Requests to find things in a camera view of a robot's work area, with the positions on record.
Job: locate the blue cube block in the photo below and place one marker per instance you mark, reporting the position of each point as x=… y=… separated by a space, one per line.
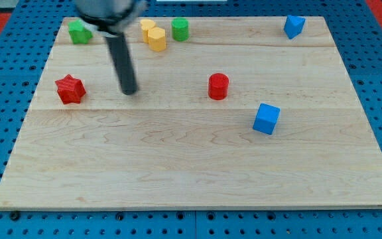
x=266 y=118

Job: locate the green star block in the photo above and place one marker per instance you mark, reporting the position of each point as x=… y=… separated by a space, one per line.
x=78 y=33

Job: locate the yellow heart block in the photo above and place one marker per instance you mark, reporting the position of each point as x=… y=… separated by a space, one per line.
x=146 y=26

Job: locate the green cylinder block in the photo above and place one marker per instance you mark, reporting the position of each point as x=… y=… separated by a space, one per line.
x=180 y=29

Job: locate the grey robot arm end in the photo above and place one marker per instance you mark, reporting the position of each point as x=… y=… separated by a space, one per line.
x=109 y=18

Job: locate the red star block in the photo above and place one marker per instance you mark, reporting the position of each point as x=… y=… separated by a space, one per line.
x=70 y=89

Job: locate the yellow hexagon block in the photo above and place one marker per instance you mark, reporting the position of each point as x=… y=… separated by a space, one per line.
x=157 y=39

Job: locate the light wooden board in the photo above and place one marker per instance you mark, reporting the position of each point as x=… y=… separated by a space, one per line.
x=171 y=147

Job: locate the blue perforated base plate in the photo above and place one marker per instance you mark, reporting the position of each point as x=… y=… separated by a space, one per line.
x=25 y=45

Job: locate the blue triangle block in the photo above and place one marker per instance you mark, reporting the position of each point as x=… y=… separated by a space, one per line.
x=293 y=25

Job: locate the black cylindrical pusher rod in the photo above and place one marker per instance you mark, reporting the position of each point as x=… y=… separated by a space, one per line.
x=122 y=64

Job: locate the red cylinder block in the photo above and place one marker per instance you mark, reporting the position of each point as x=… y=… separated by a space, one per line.
x=218 y=84

